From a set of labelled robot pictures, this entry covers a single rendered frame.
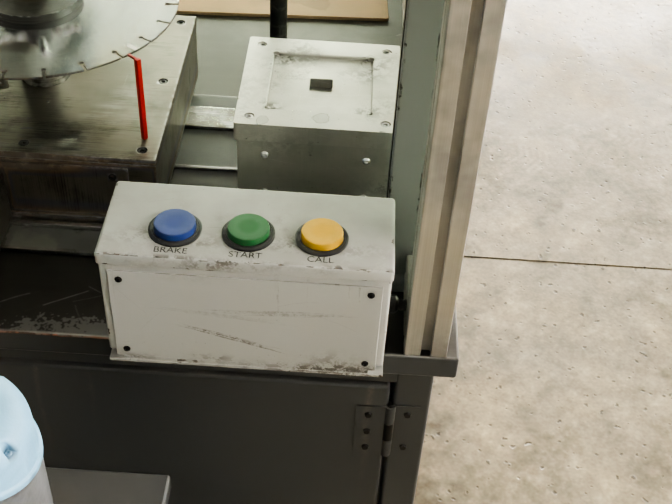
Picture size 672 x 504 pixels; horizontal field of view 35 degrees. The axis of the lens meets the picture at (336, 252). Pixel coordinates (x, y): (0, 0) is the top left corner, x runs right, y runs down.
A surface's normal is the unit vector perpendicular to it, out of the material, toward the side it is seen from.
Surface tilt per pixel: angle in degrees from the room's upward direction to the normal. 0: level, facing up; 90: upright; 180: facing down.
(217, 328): 90
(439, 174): 90
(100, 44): 0
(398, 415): 90
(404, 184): 90
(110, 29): 0
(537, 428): 0
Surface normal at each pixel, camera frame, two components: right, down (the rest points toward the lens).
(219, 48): 0.04, -0.74
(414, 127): -0.04, 0.67
